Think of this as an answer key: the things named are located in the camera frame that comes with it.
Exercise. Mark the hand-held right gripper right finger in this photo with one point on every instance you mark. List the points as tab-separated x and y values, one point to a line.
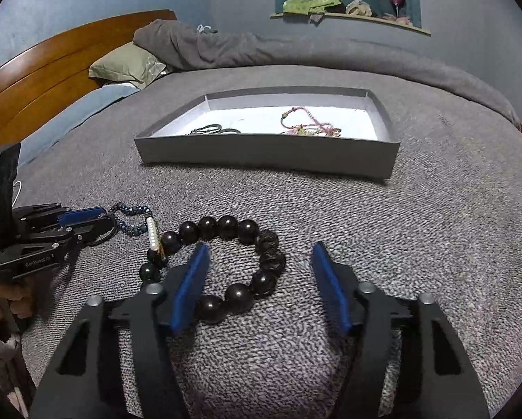
330	288

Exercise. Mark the person's patterned clothing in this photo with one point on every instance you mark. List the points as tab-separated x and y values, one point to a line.
1	366

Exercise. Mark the green cloth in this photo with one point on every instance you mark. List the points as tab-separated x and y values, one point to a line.
309	5

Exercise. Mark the green pillow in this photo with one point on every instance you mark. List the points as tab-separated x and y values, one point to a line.
125	65

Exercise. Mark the grey folded duvet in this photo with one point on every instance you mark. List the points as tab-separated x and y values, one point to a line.
330	59

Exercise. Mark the pink fluffy item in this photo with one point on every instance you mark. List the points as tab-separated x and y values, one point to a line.
398	18

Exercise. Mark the wooden headboard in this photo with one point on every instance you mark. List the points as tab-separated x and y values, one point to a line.
47	65

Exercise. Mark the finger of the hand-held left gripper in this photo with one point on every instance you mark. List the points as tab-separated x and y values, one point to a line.
80	217
86	230

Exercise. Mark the grey bed cover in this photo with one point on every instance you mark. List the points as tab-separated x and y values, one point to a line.
418	227

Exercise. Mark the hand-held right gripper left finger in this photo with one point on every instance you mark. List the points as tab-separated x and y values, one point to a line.
191	292

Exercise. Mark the light blue pillow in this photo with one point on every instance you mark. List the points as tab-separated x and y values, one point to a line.
78	113

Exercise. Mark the windowsill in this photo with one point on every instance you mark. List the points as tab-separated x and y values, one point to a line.
352	19

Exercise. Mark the person's left hand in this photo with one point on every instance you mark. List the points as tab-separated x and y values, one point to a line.
21	305

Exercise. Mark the small light blue item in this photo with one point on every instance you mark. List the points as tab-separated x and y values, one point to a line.
205	29

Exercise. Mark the beige crumpled cloth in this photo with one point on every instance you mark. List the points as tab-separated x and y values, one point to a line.
361	8

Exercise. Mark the grey cardboard box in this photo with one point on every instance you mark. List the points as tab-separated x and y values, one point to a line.
265	155

